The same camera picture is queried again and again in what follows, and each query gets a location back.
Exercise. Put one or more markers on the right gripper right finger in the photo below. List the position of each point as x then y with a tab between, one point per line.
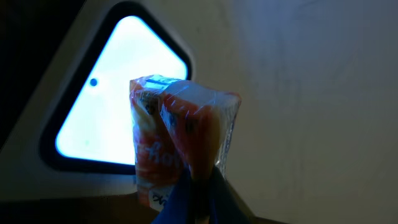
223	207

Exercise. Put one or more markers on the white barcode scanner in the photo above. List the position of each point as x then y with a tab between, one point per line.
74	136

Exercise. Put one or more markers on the orange small box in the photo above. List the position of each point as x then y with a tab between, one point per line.
178	124

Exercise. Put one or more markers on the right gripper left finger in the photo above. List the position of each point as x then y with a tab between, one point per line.
178	209

